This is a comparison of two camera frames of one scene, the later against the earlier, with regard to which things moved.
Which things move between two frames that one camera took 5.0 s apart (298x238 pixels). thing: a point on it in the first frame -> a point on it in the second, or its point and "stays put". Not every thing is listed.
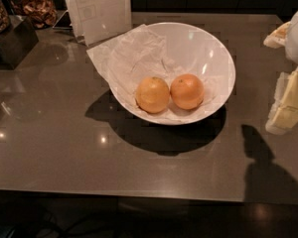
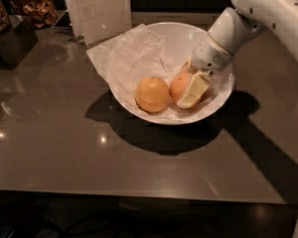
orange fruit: (152, 94) stays put
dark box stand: (9, 49) stays put
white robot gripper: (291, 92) -> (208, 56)
